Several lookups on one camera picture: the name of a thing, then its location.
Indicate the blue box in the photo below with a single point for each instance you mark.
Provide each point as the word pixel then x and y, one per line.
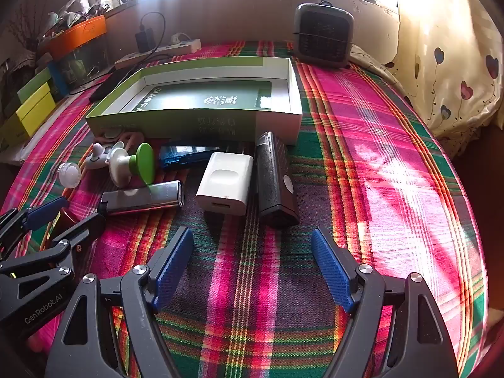
pixel 58 78

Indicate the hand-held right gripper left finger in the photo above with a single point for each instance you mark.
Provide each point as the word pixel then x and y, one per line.
pixel 173 267

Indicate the dried branches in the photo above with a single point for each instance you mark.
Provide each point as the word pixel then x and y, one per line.
pixel 25 23

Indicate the white plug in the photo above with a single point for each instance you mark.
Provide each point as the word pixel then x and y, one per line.
pixel 176 39

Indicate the blue usb tester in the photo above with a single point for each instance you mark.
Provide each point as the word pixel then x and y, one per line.
pixel 177 156

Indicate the dark grey electric shaver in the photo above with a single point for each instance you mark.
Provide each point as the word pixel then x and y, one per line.
pixel 275 181

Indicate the plaid blanket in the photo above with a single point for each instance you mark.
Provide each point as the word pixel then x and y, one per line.
pixel 354 165

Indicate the brown bottle red cap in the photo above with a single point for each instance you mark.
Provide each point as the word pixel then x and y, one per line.
pixel 65 220

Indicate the white charger adapter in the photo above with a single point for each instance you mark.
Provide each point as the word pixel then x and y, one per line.
pixel 224 181

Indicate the green cardboard box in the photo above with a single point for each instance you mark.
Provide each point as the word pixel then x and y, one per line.
pixel 177 126

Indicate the white power strip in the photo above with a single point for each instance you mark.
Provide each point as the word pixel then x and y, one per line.
pixel 177 48

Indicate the white dome gadget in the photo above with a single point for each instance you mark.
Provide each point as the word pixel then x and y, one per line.
pixel 96 155

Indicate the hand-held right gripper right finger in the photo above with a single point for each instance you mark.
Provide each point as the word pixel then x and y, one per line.
pixel 332 267

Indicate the green white spool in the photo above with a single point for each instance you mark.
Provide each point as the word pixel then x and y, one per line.
pixel 143 161

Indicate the glass tank orange rim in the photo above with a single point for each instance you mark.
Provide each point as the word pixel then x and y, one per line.
pixel 78 33

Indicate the yellow-green box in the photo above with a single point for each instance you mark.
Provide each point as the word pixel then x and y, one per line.
pixel 33 112

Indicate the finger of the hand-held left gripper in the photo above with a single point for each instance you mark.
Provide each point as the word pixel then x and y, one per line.
pixel 84 228
pixel 45 210

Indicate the clear white round cap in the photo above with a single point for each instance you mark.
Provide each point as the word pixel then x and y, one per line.
pixel 69 174

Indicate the grey small heater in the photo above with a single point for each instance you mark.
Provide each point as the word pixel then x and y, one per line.
pixel 323 35

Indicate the silver lighter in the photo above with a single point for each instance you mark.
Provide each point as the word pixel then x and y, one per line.
pixel 145 197

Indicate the crumpled plastic bags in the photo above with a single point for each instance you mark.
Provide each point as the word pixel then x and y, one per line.
pixel 75 10

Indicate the black phone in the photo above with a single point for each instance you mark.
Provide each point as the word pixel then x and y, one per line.
pixel 112 84

